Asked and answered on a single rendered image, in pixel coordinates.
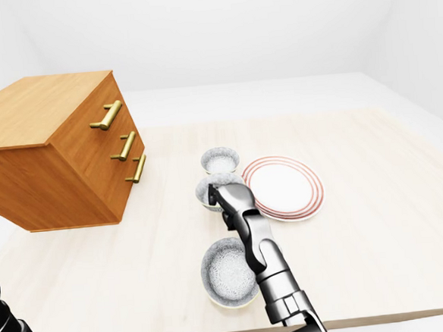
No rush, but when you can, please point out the brass drawer handle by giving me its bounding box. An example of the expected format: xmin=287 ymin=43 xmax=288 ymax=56
xmin=108 ymin=130 xmax=139 ymax=163
xmin=87 ymin=99 xmax=124 ymax=133
xmin=123 ymin=153 xmax=149 ymax=186

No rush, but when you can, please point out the silver and black right hand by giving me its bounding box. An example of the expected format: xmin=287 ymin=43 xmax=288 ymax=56
xmin=206 ymin=180 xmax=260 ymax=234

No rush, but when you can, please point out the white plate with red rings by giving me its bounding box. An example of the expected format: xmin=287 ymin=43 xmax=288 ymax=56
xmin=239 ymin=152 xmax=326 ymax=226

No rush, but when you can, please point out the wooden cabinet drawer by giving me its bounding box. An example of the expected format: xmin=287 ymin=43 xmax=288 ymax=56
xmin=66 ymin=98 xmax=141 ymax=201
xmin=39 ymin=70 xmax=131 ymax=175
xmin=90 ymin=122 xmax=152 ymax=226

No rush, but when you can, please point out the patterned black and white bowl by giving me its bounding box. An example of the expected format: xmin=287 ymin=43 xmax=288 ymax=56
xmin=194 ymin=171 xmax=248 ymax=215
xmin=198 ymin=235 xmax=262 ymax=312
xmin=199 ymin=145 xmax=242 ymax=177

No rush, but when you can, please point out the wooden cabinet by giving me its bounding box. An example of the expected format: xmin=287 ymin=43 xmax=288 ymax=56
xmin=0 ymin=67 xmax=152 ymax=236

